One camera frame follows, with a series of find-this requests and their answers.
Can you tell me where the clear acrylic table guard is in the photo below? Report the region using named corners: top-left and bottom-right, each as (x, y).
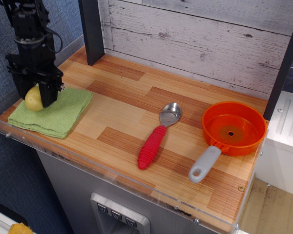
top-left (0, 48), bottom-right (267, 234)

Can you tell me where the yellow black object bottom left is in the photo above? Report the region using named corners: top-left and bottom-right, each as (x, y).
top-left (8, 223), bottom-right (34, 234)

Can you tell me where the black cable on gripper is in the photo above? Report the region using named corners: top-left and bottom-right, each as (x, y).
top-left (45, 26), bottom-right (63, 54)

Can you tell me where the orange pan with grey handle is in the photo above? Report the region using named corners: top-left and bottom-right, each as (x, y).
top-left (188, 101), bottom-right (267, 183)

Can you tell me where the black right shelf post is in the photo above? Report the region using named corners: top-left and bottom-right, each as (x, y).
top-left (263, 32), bottom-right (293, 121)

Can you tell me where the black shelf post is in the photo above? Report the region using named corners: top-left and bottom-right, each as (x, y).
top-left (79, 0), bottom-right (105, 65)
top-left (263, 32), bottom-right (293, 121)

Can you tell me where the grey toy cabinet front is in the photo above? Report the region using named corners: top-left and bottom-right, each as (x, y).
top-left (38, 152), bottom-right (213, 234)

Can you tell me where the green folded cloth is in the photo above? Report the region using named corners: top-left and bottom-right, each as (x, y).
top-left (8, 88), bottom-right (92, 139)

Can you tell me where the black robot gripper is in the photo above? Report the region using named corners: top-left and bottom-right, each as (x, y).
top-left (5, 34), bottom-right (65, 108)

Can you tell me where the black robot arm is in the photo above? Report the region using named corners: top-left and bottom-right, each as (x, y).
top-left (0, 0), bottom-right (64, 107)

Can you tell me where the silver dispenser button panel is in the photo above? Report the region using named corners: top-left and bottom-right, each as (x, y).
top-left (90, 193), bottom-right (151, 234)

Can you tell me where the red handled metal spoon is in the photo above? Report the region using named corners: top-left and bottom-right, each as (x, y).
top-left (137, 102), bottom-right (181, 170)

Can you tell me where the black left shelf post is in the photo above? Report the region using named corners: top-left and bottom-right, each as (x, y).
top-left (79, 0), bottom-right (105, 65)

